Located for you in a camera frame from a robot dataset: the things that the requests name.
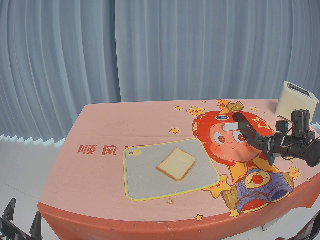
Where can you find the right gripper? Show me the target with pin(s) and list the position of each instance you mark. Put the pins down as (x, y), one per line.
(275, 145)

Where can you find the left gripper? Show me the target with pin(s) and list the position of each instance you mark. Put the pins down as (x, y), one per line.
(12, 230)

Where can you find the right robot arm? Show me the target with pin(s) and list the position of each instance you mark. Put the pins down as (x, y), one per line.
(302, 144)

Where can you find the cream toaster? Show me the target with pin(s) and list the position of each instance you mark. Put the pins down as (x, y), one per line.
(287, 101)

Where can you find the slice of bread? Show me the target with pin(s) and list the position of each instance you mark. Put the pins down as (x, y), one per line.
(176, 164)

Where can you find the blue curtain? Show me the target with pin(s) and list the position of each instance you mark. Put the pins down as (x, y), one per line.
(200, 41)
(55, 59)

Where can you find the cutting board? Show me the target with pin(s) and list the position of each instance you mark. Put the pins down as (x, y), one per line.
(140, 176)

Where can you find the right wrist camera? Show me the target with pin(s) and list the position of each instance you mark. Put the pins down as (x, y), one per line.
(282, 126)

